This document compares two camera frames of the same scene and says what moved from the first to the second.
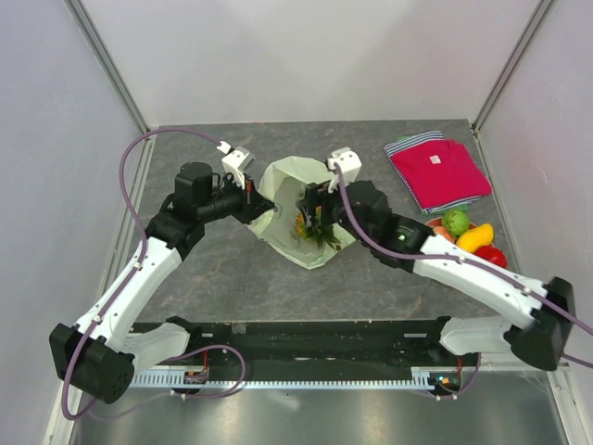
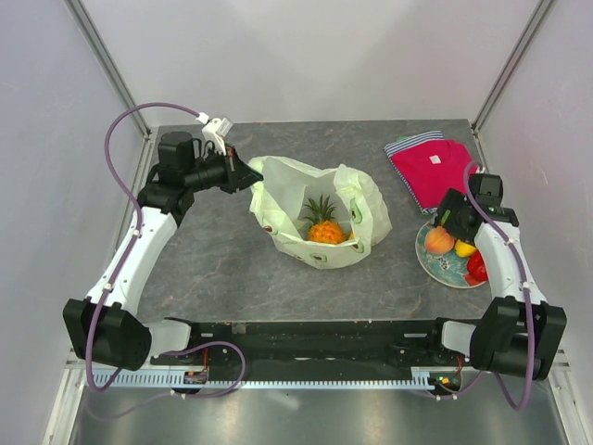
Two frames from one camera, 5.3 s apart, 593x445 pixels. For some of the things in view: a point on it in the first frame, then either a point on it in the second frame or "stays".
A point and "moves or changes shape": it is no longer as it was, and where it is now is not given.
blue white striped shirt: (415, 141) stays
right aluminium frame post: (511, 62) stays
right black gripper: (319, 195) -> (453, 200)
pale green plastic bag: (282, 182) moves or changes shape
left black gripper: (253, 204) -> (238, 175)
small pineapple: (318, 234) moves or changes shape
